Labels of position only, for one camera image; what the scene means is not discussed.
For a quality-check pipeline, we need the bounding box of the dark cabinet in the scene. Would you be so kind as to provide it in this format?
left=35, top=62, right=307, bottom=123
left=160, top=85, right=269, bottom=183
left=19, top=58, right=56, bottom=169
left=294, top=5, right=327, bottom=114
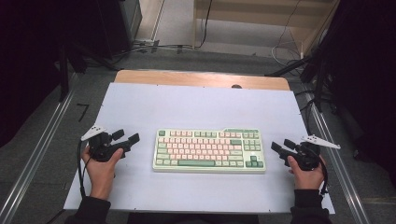
left=96, top=0, right=143, bottom=60

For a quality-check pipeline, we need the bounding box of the black curtain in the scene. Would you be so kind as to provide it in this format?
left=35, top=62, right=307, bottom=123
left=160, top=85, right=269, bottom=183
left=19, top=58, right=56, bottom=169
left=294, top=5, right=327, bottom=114
left=320, top=0, right=396, bottom=188
left=0, top=0, right=104, bottom=147

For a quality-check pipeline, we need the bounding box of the green and pink keyboard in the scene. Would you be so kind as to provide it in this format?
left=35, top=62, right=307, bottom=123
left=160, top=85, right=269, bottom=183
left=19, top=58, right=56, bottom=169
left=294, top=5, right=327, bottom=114
left=151, top=127, right=267, bottom=174

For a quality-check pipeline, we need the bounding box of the black floor cable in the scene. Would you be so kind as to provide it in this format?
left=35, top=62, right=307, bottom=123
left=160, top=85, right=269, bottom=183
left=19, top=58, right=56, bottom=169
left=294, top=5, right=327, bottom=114
left=111, top=42, right=194, bottom=59

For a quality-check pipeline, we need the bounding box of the black hanging cable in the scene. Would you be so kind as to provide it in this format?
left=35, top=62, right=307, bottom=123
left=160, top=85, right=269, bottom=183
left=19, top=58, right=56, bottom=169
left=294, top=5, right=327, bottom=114
left=198, top=0, right=214, bottom=49

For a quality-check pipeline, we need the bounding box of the black metal stand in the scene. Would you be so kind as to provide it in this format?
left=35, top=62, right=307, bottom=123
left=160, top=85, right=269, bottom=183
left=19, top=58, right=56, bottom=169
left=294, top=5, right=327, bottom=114
left=264, top=46, right=332, bottom=113
left=57, top=43, right=120, bottom=103

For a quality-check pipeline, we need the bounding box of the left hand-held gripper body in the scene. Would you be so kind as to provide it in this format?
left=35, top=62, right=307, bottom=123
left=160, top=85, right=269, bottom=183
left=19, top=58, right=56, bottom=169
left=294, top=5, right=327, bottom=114
left=80, top=125, right=131, bottom=162

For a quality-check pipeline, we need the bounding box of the light wooden shelf unit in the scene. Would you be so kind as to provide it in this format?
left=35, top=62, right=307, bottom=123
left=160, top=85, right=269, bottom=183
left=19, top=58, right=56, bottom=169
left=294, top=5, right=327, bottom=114
left=191, top=0, right=340, bottom=59

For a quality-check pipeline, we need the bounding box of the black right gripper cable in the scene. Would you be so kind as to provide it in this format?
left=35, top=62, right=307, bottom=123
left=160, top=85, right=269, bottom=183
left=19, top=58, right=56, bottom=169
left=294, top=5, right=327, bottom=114
left=317, top=154, right=330, bottom=196

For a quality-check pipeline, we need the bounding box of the white cable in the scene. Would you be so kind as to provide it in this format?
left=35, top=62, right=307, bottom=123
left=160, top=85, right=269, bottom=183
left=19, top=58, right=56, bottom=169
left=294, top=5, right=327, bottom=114
left=271, top=39, right=304, bottom=68

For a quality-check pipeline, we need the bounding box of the metal floor rail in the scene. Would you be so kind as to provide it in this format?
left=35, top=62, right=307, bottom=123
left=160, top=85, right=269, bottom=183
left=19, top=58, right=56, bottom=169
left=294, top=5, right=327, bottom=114
left=306, top=92, right=372, bottom=224
left=0, top=90, right=76, bottom=224

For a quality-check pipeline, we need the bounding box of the person's left hand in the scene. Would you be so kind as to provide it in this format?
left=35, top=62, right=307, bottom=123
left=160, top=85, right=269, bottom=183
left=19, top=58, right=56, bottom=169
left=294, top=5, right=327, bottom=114
left=81, top=146, right=124, bottom=201

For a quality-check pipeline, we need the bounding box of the white table cover board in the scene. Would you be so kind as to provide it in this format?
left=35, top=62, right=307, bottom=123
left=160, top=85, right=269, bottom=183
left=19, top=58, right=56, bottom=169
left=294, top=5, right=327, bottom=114
left=63, top=82, right=336, bottom=216

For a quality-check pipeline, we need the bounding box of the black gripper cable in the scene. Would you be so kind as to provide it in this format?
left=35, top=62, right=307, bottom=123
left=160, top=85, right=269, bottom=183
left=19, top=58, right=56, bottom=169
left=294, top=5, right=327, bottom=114
left=317, top=154, right=330, bottom=196
left=77, top=139, right=92, bottom=199

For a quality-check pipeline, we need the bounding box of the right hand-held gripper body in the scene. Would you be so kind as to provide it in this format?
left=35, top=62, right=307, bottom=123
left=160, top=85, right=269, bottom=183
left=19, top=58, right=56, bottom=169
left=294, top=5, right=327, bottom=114
left=281, top=133, right=341, bottom=172

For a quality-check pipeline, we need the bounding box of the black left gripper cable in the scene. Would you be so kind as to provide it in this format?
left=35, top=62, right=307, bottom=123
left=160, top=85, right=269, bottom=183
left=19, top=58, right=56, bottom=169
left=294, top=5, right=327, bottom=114
left=77, top=139, right=92, bottom=199

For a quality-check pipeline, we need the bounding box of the person's right hand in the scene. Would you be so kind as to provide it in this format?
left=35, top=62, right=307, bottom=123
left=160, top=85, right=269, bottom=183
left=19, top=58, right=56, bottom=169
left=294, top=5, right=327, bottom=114
left=287, top=154, right=327, bottom=191

